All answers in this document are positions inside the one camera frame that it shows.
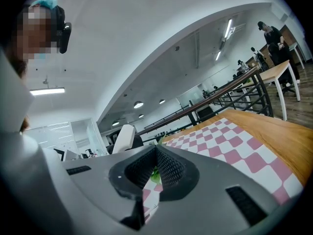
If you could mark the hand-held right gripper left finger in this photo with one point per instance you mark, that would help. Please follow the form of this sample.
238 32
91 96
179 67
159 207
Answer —
97 177

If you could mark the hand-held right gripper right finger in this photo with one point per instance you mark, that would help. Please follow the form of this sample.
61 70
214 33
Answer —
207 180

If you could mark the pink white checkered tablecloth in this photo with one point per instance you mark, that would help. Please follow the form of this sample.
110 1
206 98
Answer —
220 146

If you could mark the round ceiling light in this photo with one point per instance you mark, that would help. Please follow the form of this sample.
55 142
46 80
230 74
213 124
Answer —
162 101
138 104

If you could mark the wooden table white legs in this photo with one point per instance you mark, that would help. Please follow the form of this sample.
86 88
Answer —
276 70
281 136

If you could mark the long ceiling light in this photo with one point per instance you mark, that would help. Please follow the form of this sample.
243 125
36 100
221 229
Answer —
47 91
229 28

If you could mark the black railing wooden handrail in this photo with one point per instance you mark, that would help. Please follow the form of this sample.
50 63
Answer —
263 94

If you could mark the person's head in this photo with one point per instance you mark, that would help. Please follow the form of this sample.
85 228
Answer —
34 33

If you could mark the black head-worn camera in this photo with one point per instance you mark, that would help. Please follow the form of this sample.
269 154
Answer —
64 37

